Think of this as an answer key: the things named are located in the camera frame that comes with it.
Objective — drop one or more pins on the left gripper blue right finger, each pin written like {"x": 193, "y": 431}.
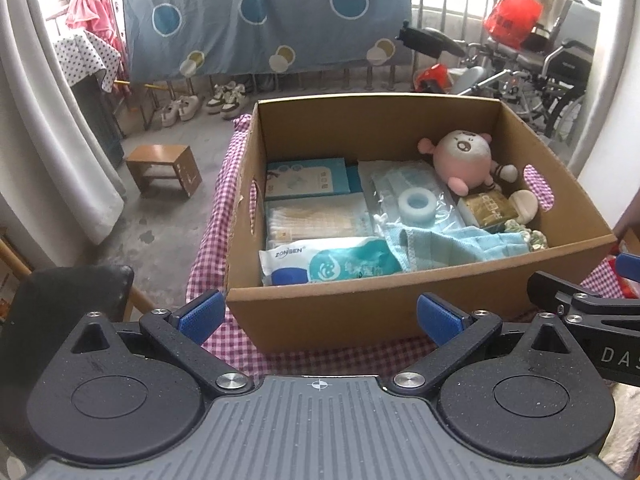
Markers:
{"x": 458, "y": 335}

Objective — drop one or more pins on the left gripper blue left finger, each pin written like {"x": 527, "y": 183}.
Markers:
{"x": 177, "y": 336}

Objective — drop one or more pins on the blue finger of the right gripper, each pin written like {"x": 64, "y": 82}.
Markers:
{"x": 628, "y": 266}

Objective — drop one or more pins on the green floral scrunchie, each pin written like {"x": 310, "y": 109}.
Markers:
{"x": 536, "y": 240}

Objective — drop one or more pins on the gold tissue pack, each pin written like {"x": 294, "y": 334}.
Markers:
{"x": 488, "y": 211}

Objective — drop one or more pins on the blue face mask pack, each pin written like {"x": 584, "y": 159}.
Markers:
{"x": 382, "y": 182}

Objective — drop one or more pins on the blue wet wipes pack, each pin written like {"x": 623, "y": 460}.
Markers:
{"x": 327, "y": 260}

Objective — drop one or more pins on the pink white plush toy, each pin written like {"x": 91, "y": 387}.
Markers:
{"x": 463, "y": 161}

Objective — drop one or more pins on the cotton swab plastic pack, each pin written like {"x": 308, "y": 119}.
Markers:
{"x": 309, "y": 218}

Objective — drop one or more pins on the blue rectangular carton box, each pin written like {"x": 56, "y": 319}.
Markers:
{"x": 307, "y": 178}

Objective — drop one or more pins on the teal towel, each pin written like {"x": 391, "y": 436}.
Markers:
{"x": 450, "y": 247}

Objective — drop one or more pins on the purple checkered tablecloth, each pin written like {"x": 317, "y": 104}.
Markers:
{"x": 231, "y": 344}

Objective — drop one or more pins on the brown cardboard box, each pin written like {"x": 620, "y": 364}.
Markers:
{"x": 389, "y": 126}

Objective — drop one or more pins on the white fluffy sleeve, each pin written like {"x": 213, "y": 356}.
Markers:
{"x": 621, "y": 447}

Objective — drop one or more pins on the black seat wooden chair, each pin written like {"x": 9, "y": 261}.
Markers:
{"x": 47, "y": 306}

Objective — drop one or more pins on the small brown wooden stool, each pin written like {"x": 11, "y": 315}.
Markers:
{"x": 151, "y": 162}

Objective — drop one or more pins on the white curtain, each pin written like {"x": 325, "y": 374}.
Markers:
{"x": 77, "y": 165}

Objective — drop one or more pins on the wheelchair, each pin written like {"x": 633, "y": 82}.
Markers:
{"x": 545, "y": 87}

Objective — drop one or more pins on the white shoe pair left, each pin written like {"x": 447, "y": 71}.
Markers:
{"x": 183, "y": 109}

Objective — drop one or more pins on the white brown sneaker pair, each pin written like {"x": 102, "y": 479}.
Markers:
{"x": 228, "y": 100}

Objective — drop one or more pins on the red bag on floor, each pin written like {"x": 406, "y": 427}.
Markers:
{"x": 434, "y": 79}

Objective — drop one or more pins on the red plastic bag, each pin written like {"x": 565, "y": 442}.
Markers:
{"x": 511, "y": 21}

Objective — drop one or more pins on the polka dot cloth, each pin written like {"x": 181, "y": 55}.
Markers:
{"x": 81, "y": 54}

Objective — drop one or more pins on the blue patterned hanging blanket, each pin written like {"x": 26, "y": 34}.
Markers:
{"x": 175, "y": 39}

